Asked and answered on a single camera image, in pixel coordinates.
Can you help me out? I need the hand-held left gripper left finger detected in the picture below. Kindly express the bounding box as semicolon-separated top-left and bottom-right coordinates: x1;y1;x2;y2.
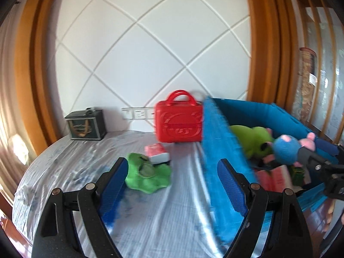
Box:
32;157;129;258

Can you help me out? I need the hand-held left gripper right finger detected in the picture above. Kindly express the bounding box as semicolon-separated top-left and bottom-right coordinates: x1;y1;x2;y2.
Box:
216;158;310;258

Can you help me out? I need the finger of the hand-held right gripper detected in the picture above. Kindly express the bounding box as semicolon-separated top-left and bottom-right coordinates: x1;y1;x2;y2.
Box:
297;147;334;172

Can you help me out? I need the blue and pink plush toy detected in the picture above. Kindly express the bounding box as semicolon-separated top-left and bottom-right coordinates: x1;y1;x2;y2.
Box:
262;132;318;167

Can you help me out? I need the green plush piece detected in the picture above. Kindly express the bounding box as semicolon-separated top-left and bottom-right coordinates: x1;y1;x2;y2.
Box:
126;153;172;194

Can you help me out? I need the green plush toy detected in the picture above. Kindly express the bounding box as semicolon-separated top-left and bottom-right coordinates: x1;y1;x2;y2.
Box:
230;125;276;159

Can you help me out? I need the blue storage bin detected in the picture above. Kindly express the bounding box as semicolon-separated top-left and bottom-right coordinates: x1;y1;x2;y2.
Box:
201;96;344;245

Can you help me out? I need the cloth-covered desktop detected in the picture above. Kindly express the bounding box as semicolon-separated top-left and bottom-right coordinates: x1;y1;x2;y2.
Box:
12;129;258;258

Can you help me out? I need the person's right hand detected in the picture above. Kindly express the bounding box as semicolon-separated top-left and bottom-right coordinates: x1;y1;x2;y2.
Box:
321;201;344;237

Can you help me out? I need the small green box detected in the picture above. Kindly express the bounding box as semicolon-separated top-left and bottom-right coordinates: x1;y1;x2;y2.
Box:
292;167;309;186

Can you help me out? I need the dark gift box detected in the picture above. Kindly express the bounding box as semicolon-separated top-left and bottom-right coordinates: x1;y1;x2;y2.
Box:
64;107;107;141

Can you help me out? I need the ornate brown tall tube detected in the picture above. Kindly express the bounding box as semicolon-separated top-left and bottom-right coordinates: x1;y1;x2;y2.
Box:
294;47;319;124

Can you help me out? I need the red plastic case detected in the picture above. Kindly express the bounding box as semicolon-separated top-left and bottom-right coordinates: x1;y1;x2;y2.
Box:
154;89;204;143

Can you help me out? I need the wooden lattice glass partition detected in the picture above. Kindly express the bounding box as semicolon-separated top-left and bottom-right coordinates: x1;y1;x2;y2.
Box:
294;0;344;146

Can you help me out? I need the white crumpled bag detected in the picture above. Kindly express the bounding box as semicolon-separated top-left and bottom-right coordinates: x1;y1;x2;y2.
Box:
8;136;30;164

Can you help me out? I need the wooden wall trim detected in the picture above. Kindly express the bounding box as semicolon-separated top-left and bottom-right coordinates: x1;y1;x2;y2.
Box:
243;0;299;113
13;0;68;164

